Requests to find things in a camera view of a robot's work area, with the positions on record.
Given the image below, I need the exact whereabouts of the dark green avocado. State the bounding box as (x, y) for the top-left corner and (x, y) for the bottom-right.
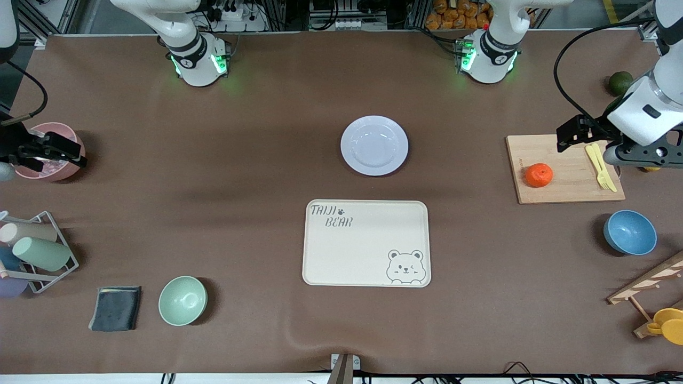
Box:
(609, 71), (634, 97)

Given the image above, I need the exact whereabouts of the yellow mug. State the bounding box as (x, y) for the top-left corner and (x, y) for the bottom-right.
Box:
(647, 308), (683, 346)

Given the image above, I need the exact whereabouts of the mint green cup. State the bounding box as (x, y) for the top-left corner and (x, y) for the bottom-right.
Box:
(12, 236), (72, 272)

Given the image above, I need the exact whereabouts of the orange mandarin fruit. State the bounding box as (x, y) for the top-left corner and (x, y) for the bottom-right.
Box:
(525, 163), (554, 188)

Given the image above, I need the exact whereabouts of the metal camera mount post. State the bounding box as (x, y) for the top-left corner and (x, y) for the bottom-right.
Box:
(327, 353), (361, 384)

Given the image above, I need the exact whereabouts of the wooden cutting board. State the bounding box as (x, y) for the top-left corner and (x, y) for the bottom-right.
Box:
(505, 134), (626, 205)

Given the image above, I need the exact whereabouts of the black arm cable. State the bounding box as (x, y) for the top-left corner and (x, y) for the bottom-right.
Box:
(0, 60), (49, 127)
(553, 18), (657, 129)

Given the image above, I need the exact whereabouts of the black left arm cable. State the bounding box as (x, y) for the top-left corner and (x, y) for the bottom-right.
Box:
(553, 18), (657, 129)

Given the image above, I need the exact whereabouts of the cream bear print tray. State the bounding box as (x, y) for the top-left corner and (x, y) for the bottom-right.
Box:
(302, 199), (431, 288)

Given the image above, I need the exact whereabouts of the purple cup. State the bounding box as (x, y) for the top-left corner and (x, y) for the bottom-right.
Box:
(0, 277), (28, 298)

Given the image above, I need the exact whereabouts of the dark grey camera mount bracket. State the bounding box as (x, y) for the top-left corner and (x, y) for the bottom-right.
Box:
(603, 128), (683, 169)

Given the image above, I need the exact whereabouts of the brown table mat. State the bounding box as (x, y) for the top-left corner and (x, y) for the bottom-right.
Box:
(0, 31), (683, 375)

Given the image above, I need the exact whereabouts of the pile of oranges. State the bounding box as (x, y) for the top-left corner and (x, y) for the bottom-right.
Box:
(425, 0), (491, 30)

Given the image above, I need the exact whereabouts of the grey wire cup rack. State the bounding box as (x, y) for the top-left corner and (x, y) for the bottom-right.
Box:
(0, 211), (80, 294)

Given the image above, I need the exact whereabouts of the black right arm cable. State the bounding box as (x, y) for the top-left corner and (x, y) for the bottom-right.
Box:
(0, 60), (49, 127)

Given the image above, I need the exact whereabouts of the pink bowl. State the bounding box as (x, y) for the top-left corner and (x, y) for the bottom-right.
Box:
(12, 122), (86, 182)

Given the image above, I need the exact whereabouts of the white round plate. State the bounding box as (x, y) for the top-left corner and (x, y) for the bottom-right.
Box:
(340, 115), (409, 177)

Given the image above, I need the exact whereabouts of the white power strip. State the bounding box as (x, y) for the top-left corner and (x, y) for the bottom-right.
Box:
(205, 0), (267, 33)

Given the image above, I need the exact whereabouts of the wooden mug rack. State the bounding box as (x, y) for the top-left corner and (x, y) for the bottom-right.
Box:
(607, 251), (683, 339)

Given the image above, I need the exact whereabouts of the blue cup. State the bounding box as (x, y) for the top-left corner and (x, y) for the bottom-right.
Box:
(0, 246), (22, 271)

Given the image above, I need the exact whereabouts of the dark grey folded cloth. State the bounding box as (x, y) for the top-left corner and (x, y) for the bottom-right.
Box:
(88, 286), (142, 332)

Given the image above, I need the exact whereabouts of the light green bowl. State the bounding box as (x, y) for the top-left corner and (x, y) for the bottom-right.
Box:
(158, 275), (208, 326)

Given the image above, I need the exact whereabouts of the beige cup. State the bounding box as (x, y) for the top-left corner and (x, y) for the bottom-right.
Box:
(0, 221), (58, 246)

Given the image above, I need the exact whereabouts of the blue bowl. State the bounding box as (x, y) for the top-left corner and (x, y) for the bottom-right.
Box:
(603, 210), (658, 256)

